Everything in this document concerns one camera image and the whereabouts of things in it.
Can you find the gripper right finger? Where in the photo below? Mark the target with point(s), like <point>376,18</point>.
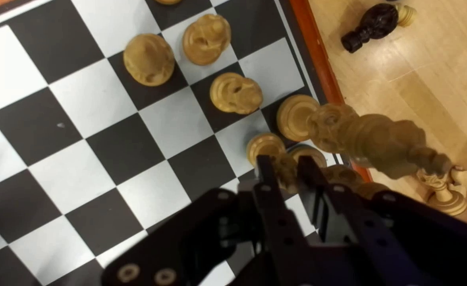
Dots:
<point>396,234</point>

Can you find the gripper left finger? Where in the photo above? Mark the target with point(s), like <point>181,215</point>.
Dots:
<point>201,234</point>

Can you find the beige knight chess piece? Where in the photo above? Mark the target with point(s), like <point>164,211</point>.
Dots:
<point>448,194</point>

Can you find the tall beige chess piece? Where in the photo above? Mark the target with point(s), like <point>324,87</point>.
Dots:
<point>368,139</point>

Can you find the black and white chess board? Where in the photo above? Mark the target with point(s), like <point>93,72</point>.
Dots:
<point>98,131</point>

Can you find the black chess piece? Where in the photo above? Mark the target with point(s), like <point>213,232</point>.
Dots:
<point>372,26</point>

